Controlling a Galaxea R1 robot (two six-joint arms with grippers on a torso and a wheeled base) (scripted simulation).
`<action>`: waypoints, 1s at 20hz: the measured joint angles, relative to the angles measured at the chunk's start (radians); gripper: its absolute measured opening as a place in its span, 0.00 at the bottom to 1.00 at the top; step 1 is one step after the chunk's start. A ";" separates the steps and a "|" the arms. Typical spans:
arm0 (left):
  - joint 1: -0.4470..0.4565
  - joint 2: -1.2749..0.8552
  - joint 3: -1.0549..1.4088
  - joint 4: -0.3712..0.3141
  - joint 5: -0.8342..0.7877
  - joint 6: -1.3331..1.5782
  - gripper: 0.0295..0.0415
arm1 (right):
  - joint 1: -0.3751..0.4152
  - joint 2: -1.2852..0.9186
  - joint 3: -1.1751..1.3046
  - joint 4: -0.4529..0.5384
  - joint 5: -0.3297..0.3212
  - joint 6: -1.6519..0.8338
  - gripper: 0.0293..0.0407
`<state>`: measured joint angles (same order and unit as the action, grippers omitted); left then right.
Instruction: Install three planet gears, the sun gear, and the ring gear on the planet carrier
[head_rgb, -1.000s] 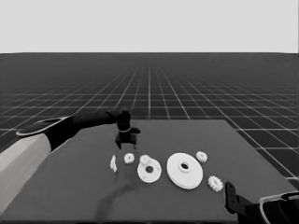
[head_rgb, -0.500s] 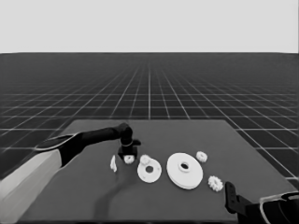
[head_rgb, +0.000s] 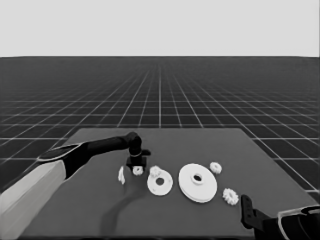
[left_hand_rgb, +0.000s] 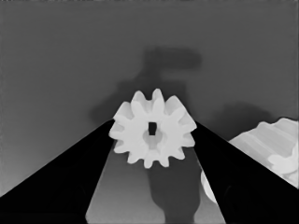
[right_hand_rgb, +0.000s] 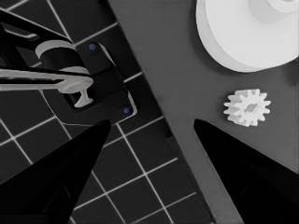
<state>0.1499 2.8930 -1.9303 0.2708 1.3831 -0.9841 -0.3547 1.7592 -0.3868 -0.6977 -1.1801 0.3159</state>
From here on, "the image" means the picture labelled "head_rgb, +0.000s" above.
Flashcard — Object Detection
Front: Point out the large thick white disc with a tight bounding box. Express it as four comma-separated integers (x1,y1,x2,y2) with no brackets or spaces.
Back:
178,163,218,204

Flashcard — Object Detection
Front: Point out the small white T-shaped piece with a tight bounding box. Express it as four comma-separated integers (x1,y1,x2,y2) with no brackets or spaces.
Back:
117,165,126,185

